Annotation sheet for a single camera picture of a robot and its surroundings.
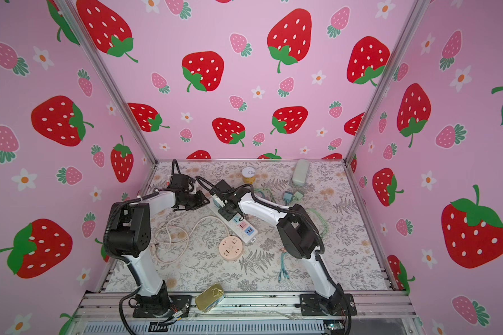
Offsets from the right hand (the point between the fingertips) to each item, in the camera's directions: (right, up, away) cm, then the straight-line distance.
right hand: (227, 209), depth 93 cm
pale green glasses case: (+37, +18, +18) cm, 45 cm away
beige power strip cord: (-16, -9, 0) cm, 18 cm away
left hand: (-11, +3, +6) cm, 13 cm away
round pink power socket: (+3, -15, -7) cm, 17 cm away
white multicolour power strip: (+8, -8, -3) cm, 12 cm away
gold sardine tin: (-3, -29, -20) cm, 35 cm away
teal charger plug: (+29, +5, +11) cm, 31 cm away
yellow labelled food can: (+9, +16, +14) cm, 23 cm away
